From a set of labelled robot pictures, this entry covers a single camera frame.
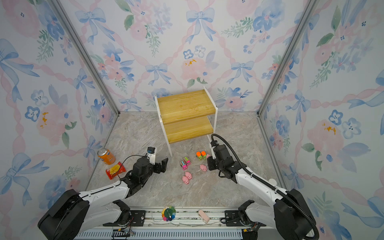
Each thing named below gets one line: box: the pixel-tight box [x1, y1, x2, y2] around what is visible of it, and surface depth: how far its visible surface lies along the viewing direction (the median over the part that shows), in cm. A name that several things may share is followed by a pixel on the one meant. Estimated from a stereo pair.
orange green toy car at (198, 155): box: [196, 151, 203, 161], surface depth 97 cm
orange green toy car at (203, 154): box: [200, 151, 207, 160], surface depth 96 cm
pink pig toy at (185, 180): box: [182, 176, 190, 185], surface depth 87 cm
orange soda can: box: [97, 148, 116, 165], surface depth 87 cm
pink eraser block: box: [198, 209, 210, 224], surface depth 75 cm
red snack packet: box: [105, 161, 127, 180], surface depth 89 cm
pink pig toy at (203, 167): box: [200, 164, 207, 172], surface depth 92 cm
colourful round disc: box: [161, 205, 176, 222], surface depth 76 cm
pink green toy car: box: [183, 156, 192, 166], surface depth 94 cm
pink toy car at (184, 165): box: [180, 160, 188, 171], surface depth 92 cm
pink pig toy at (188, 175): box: [185, 171, 193, 180], surface depth 88 cm
